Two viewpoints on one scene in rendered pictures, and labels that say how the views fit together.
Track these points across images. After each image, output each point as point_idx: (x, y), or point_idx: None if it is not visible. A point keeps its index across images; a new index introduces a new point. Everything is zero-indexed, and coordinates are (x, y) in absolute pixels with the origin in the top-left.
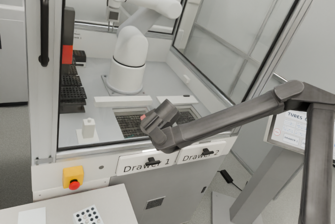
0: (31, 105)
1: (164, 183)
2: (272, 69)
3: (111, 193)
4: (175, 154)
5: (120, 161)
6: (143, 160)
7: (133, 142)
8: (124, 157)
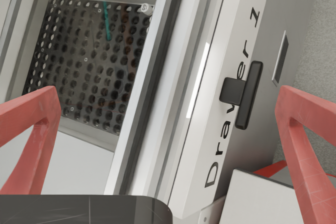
0: None
1: (273, 28)
2: None
3: (247, 223)
4: None
5: (185, 217)
6: (217, 116)
7: (142, 166)
8: (181, 200)
